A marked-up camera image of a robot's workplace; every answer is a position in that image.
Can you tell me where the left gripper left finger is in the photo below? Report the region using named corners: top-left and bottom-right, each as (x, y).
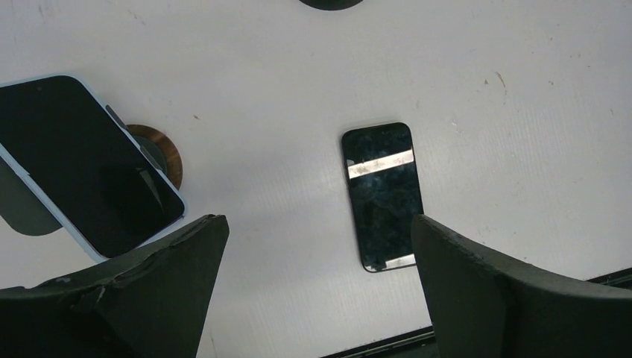
top-left (1, 215), bottom-right (230, 357)

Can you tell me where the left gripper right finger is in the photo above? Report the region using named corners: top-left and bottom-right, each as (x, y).
top-left (411, 215), bottom-right (631, 357)

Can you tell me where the black phone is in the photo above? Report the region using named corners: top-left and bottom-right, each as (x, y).
top-left (341, 122), bottom-right (423, 273)

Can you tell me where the light blue phone on wooden stand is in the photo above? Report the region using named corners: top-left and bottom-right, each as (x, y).
top-left (1, 75), bottom-right (187, 261)

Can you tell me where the round wooden phone stand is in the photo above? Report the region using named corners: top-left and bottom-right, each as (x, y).
top-left (1, 125), bottom-right (183, 236)

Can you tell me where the back black phone stand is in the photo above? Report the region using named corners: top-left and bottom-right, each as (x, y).
top-left (300, 0), bottom-right (363, 11)

